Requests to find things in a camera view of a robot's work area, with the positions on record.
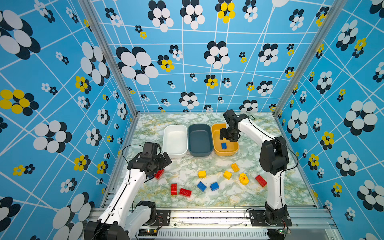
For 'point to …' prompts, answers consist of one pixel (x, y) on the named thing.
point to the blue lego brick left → (201, 186)
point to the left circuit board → (147, 232)
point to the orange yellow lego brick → (235, 167)
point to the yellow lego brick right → (227, 175)
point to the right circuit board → (284, 231)
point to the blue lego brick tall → (224, 145)
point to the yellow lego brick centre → (202, 174)
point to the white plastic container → (175, 143)
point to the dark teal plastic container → (200, 139)
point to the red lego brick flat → (185, 192)
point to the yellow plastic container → (232, 147)
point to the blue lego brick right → (214, 186)
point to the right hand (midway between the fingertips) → (225, 138)
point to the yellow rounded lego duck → (243, 179)
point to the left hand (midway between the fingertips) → (165, 162)
